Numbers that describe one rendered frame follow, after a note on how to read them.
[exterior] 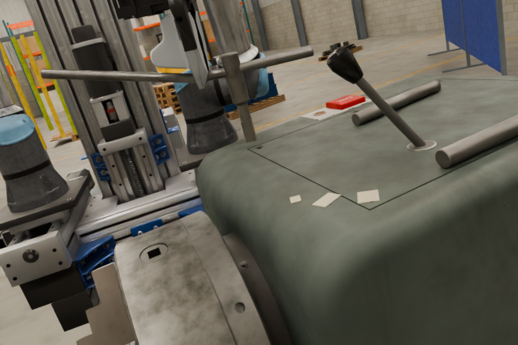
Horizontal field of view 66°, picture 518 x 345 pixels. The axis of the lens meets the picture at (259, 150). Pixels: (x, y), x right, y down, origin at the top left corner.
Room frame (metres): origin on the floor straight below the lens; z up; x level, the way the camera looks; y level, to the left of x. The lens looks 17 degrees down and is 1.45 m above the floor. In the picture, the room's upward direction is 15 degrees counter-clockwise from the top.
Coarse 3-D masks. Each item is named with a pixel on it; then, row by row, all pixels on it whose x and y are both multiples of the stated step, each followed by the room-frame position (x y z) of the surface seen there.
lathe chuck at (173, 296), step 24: (144, 240) 0.46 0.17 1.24; (168, 240) 0.45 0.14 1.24; (120, 264) 0.42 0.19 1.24; (144, 264) 0.41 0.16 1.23; (168, 264) 0.41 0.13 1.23; (192, 264) 0.40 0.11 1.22; (120, 288) 0.39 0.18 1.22; (144, 288) 0.38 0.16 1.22; (168, 288) 0.38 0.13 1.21; (192, 288) 0.38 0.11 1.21; (144, 312) 0.36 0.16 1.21; (168, 312) 0.36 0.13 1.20; (192, 312) 0.36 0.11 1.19; (216, 312) 0.36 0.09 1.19; (144, 336) 0.34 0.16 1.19; (168, 336) 0.34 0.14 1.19; (192, 336) 0.34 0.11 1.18; (216, 336) 0.34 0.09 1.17
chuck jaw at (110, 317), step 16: (96, 272) 0.49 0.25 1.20; (112, 272) 0.49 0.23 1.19; (96, 288) 0.48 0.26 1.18; (112, 288) 0.48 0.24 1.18; (112, 304) 0.46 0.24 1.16; (96, 320) 0.45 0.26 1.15; (112, 320) 0.45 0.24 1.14; (128, 320) 0.45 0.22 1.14; (96, 336) 0.44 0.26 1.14; (112, 336) 0.44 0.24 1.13; (128, 336) 0.44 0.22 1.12
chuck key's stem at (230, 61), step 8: (224, 56) 0.49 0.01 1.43; (232, 56) 0.49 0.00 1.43; (224, 64) 0.50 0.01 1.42; (232, 64) 0.49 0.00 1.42; (232, 72) 0.49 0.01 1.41; (240, 72) 0.50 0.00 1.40; (232, 80) 0.49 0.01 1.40; (240, 80) 0.50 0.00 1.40; (232, 88) 0.50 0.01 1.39; (240, 88) 0.50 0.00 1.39; (232, 96) 0.50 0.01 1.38; (240, 96) 0.49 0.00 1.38; (248, 96) 0.50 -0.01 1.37; (240, 104) 0.50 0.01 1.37; (240, 112) 0.50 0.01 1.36; (248, 112) 0.50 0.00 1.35; (240, 120) 0.51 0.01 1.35; (248, 120) 0.50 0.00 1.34; (248, 128) 0.50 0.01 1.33; (248, 136) 0.50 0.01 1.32; (256, 136) 0.51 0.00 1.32
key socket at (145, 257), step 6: (150, 246) 0.44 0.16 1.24; (156, 246) 0.44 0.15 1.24; (162, 246) 0.44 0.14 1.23; (144, 252) 0.44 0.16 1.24; (150, 252) 0.44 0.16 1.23; (156, 252) 0.44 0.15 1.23; (162, 252) 0.43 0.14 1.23; (144, 258) 0.42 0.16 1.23; (150, 258) 0.44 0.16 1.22; (156, 258) 0.42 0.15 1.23
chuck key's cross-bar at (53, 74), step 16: (304, 48) 0.49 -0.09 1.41; (240, 64) 0.50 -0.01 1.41; (256, 64) 0.49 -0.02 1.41; (272, 64) 0.49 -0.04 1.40; (112, 80) 0.52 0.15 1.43; (128, 80) 0.51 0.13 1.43; (144, 80) 0.51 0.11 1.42; (160, 80) 0.51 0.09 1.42; (176, 80) 0.51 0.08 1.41; (192, 80) 0.50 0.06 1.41; (208, 80) 0.50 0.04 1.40
